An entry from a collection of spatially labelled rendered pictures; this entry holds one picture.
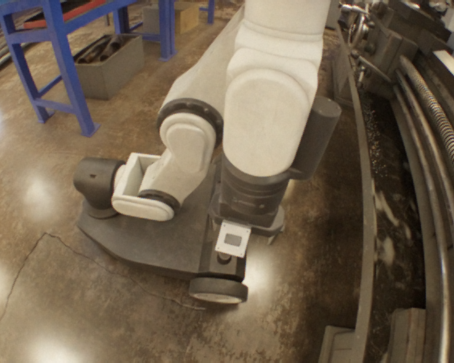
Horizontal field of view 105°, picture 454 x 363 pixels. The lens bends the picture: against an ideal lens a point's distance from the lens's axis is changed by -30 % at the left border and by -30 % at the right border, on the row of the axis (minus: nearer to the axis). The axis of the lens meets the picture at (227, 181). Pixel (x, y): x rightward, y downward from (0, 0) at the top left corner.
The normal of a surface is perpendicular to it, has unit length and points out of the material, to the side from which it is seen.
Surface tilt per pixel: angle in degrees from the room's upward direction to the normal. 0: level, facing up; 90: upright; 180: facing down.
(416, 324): 0
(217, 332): 0
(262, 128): 89
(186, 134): 90
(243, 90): 89
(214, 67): 90
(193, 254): 0
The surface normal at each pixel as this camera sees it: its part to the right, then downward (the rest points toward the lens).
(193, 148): -0.11, 0.80
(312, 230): 0.09, -0.59
